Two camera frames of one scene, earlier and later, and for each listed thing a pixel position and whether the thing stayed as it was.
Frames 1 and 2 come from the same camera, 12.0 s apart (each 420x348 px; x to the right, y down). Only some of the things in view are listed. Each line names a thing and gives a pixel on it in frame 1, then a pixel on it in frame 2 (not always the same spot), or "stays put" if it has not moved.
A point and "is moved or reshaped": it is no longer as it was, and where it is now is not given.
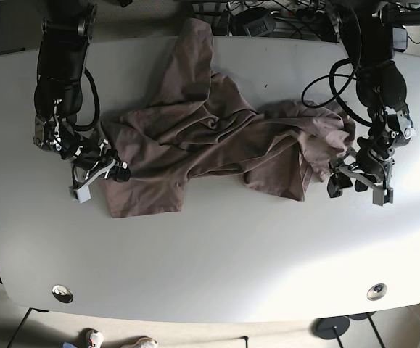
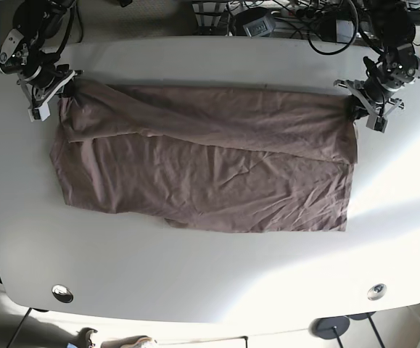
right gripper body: x=371 y=165 to x=373 y=99
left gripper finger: x=81 y=193 to x=39 y=113
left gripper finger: x=122 y=172 to x=79 y=72
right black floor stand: x=360 y=317 stays put
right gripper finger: x=379 y=199 to x=376 y=122
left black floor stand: x=331 y=328 stays put
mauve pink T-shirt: x=202 y=127 is moved or reshaped
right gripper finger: x=334 y=165 to x=341 y=83
